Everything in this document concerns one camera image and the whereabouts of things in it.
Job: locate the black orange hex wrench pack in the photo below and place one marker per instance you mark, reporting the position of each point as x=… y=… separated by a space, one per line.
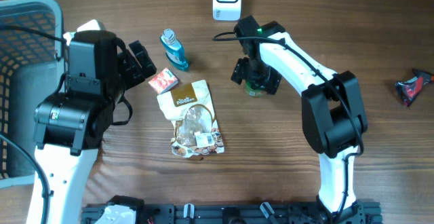
x=409 y=90

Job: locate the blue mouthwash bottle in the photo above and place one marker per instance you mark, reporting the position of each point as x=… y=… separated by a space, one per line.
x=174 y=50

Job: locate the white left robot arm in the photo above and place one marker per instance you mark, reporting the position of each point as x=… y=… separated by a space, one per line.
x=71 y=121

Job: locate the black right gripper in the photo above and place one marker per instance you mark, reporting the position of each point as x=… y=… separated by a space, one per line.
x=270 y=83

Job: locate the green lid jar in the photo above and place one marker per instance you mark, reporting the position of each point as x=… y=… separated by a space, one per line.
x=252 y=92

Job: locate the white barcode scanner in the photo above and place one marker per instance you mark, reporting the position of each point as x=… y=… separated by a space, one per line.
x=226 y=0

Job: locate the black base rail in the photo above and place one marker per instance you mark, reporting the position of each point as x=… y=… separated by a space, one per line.
x=295 y=212

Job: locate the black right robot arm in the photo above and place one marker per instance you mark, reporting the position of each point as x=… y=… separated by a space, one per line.
x=333 y=114

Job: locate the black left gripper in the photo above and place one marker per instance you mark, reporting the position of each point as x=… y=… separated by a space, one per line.
x=136 y=75

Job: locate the dark grey plastic basket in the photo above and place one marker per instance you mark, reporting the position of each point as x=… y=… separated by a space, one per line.
x=31 y=64

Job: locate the beige nut snack pouch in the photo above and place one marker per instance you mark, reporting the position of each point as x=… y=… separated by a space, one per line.
x=190 y=110

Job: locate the red tissue pack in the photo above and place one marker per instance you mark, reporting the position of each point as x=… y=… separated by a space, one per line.
x=164 y=81

